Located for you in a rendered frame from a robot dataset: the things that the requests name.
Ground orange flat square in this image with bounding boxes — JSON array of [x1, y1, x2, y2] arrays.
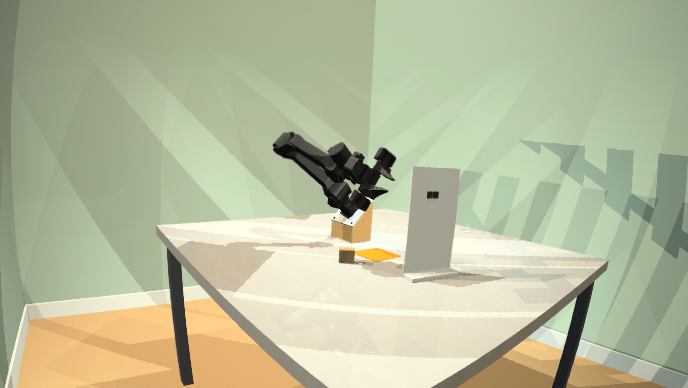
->
[[355, 248, 400, 262]]

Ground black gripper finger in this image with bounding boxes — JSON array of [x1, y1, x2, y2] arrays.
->
[[360, 182, 389, 200], [373, 160, 395, 181]]

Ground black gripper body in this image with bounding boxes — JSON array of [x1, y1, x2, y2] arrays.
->
[[349, 148, 396, 212]]

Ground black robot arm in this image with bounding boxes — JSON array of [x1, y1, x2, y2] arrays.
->
[[273, 131, 370, 219]]

